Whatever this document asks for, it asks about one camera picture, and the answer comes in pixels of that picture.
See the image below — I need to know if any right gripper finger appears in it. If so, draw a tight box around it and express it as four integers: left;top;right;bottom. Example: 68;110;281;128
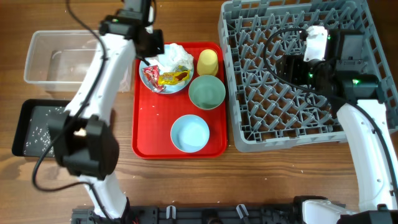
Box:
275;55;308;75
278;68;311;86

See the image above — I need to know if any red snack wrapper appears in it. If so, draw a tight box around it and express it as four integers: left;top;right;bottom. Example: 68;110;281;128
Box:
142;65;165;93

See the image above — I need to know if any white napkin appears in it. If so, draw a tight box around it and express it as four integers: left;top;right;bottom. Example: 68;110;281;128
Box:
146;43;194;73

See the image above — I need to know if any yellow plastic cup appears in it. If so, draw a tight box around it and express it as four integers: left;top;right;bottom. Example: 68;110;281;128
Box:
197;49;218;76

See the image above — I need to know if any light green bowl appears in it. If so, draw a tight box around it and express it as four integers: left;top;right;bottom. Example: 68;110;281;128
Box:
188;75;226;110

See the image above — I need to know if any small light blue bowl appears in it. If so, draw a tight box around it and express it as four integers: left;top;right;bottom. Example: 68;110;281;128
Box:
170;114;210;153

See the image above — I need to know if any brown food scrap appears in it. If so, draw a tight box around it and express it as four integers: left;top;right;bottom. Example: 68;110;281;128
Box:
73;128;86;137

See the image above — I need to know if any white rice pile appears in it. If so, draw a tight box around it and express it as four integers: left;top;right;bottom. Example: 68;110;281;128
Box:
23;106;65;157

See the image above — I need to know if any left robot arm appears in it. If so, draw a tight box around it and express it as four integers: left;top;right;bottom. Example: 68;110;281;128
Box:
45;1;164;223

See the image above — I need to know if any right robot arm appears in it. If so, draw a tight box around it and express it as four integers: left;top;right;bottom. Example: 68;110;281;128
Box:
274;26;397;223

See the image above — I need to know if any grey dishwasher rack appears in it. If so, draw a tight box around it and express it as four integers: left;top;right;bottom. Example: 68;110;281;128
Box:
218;1;397;152

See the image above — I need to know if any large light blue plate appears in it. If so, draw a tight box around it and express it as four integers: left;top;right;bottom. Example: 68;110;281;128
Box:
139;62;194;94

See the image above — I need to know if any red serving tray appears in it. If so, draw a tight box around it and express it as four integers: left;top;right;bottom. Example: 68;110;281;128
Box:
131;60;228;159

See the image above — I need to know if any clear plastic bin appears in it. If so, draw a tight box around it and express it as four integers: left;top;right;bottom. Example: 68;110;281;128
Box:
23;29;134;93

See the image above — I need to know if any black plastic tray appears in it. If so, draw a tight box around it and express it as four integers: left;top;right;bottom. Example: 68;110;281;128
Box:
12;99;70;157

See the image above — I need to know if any right black cable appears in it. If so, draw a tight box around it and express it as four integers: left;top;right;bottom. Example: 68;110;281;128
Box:
262;27;398;200

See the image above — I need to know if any black cable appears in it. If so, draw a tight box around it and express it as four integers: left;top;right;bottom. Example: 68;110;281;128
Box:
262;27;398;200
31;0;109;224

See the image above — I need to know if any left black cable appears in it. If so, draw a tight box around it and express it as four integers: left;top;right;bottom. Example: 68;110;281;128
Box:
31;0;109;224

